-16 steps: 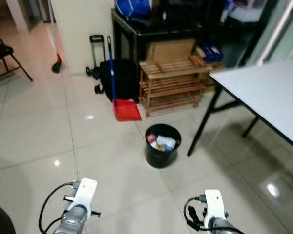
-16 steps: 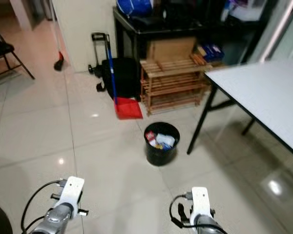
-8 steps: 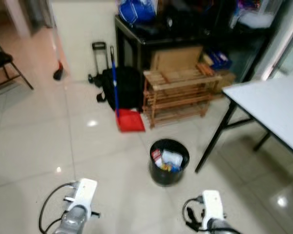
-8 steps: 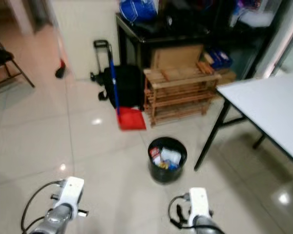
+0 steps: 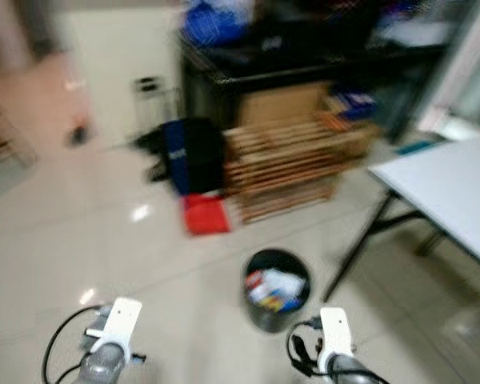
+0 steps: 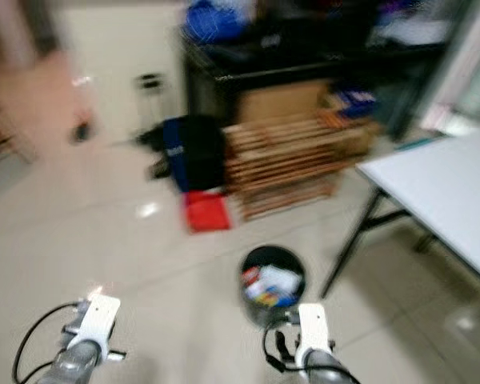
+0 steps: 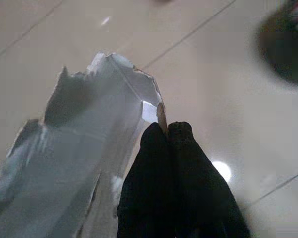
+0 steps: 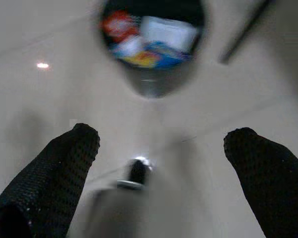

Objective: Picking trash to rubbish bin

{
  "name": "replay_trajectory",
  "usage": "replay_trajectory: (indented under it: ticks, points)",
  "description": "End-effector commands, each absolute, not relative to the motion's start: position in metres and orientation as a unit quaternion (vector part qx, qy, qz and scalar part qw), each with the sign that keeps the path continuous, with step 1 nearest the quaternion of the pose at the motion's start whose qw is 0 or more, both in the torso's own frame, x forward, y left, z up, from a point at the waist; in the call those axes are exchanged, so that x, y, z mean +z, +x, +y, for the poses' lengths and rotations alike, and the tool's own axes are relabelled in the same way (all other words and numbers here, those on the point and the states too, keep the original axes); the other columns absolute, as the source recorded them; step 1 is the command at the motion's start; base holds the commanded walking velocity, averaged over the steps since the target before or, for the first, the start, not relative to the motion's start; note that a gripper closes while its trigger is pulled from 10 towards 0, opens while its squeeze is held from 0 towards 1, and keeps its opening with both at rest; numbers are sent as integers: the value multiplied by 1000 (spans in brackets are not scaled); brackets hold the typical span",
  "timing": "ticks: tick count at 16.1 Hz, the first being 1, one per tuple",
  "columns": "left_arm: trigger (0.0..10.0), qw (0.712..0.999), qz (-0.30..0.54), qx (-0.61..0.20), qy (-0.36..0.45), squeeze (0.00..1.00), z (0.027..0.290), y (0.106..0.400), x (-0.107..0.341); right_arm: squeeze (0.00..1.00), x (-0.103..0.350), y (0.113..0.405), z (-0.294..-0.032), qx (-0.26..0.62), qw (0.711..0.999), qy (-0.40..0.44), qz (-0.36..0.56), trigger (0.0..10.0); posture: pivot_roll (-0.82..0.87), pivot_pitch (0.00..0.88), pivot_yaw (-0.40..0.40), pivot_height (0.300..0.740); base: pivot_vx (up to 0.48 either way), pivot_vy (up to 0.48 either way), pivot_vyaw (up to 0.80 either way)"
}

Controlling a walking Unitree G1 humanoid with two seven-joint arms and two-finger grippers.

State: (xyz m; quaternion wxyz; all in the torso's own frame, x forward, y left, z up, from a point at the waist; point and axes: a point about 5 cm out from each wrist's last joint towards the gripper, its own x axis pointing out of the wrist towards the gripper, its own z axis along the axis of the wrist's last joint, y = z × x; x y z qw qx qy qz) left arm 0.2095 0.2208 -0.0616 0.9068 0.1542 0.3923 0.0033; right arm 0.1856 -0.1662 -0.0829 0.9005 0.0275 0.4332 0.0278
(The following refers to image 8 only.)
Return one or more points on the blue and yellow packet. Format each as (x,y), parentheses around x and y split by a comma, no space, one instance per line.
(145,59)

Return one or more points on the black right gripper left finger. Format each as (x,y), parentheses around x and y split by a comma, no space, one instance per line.
(44,183)

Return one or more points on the white foam box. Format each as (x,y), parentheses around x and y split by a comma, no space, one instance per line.
(169,32)

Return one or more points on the black round rubbish bin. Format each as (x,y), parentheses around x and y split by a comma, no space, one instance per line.
(154,84)

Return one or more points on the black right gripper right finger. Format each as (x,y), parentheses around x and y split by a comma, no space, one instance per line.
(273,183)

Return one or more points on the blue dotted packet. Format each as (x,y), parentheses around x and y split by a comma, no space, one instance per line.
(173,55)

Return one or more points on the dark thin pole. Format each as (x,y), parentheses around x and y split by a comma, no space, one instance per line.
(243,32)

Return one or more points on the red snack wrapper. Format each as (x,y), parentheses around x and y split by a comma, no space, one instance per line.
(118,26)

